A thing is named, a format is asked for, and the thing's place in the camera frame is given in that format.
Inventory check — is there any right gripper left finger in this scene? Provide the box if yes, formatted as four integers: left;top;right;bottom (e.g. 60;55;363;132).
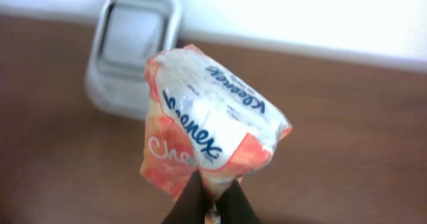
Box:
161;171;208;224

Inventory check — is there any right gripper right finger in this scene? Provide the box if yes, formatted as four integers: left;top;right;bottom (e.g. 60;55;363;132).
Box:
215;180;262;224

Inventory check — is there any orange tissue pack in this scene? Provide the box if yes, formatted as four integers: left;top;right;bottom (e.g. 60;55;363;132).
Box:
139;43;293;202

